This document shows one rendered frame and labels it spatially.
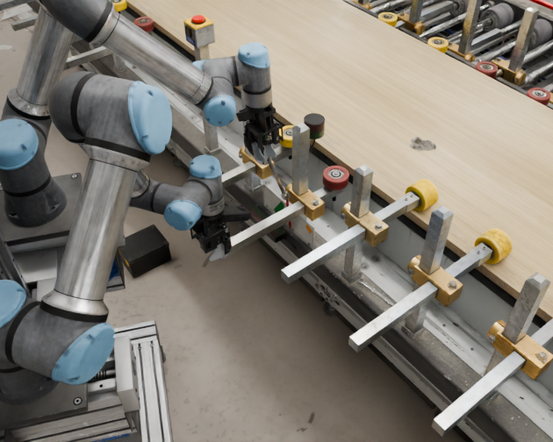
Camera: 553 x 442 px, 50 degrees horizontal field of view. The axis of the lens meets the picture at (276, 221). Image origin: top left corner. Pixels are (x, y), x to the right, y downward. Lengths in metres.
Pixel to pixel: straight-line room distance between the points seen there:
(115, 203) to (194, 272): 1.73
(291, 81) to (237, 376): 1.16
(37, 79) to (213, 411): 1.39
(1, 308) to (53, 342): 0.12
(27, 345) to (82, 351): 0.10
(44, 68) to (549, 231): 1.37
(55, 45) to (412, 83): 1.30
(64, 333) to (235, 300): 1.64
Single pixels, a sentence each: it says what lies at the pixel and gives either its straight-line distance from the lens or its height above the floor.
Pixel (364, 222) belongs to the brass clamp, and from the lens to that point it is 1.60.
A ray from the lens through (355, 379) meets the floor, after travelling 2.44.
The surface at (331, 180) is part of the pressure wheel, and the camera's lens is 1.82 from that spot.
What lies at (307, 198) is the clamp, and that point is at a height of 0.87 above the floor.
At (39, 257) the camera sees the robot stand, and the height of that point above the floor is 0.95.
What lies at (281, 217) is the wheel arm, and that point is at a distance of 1.76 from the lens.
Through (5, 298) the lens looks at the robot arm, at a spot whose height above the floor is 1.27.
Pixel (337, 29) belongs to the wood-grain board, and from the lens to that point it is 2.62.
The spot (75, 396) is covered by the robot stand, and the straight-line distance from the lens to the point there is 1.27.
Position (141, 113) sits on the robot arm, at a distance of 1.03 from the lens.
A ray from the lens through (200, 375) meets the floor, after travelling 2.46.
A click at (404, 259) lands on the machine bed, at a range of 1.95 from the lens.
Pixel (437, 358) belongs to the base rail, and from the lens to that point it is 1.70.
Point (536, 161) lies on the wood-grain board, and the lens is 2.04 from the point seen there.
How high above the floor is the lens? 2.10
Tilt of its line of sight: 45 degrees down
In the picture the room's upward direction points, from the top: 1 degrees counter-clockwise
